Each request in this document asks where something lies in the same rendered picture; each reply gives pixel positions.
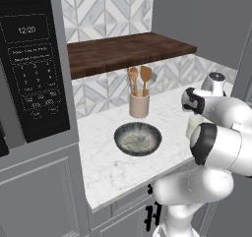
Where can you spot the glass of lemonade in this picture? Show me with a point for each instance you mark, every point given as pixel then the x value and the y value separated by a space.
pixel 193 124

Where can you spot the wooden spoon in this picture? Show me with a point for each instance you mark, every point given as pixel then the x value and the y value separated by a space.
pixel 133 78

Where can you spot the beige utensil pot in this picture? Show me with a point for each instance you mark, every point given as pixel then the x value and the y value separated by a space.
pixel 139 106

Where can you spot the black microwave oven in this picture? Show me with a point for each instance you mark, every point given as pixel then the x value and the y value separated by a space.
pixel 32 73

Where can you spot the dark grey speckled bowl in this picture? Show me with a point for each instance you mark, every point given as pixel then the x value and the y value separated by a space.
pixel 138 139

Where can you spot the dark wooden shelf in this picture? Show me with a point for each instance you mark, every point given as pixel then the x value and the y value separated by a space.
pixel 124 54

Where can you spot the grey tall cabinet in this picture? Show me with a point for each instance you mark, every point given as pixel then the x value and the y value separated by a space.
pixel 39 188

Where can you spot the grey cupboard door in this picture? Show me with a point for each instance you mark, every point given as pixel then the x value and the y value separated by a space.
pixel 124 226

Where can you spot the grey drawer front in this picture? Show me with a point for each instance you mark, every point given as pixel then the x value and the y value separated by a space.
pixel 129 203

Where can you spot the wooden spatula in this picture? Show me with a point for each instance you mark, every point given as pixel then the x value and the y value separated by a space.
pixel 145 77

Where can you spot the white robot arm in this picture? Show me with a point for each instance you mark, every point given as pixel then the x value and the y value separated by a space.
pixel 210 182

